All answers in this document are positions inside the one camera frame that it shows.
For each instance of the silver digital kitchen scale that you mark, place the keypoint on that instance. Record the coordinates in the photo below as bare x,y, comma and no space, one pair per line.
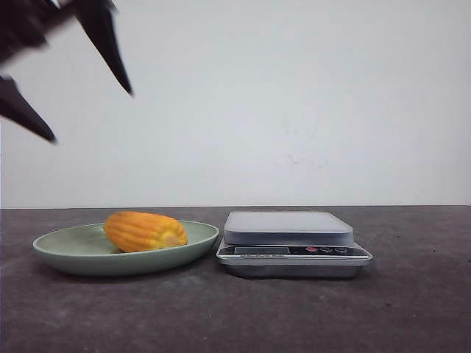
286,244

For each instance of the light green oval plate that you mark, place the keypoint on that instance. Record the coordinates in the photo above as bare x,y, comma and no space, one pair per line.
85,251

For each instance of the yellow corn cob piece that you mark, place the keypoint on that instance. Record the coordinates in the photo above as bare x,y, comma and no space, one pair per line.
132,231

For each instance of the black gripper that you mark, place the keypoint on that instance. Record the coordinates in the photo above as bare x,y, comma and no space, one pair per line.
25,24

